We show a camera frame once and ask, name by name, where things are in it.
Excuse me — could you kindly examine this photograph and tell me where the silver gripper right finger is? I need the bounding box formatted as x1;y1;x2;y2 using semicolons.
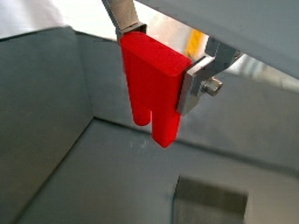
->
177;37;243;116

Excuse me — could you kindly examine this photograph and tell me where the red square-circle block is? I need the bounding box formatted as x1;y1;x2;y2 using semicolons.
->
121;31;193;148

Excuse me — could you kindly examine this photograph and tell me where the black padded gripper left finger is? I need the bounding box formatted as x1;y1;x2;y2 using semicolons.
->
102;0;147;40

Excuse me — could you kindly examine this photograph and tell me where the black curved fixture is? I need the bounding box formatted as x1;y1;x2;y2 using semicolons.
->
173;176;249;224

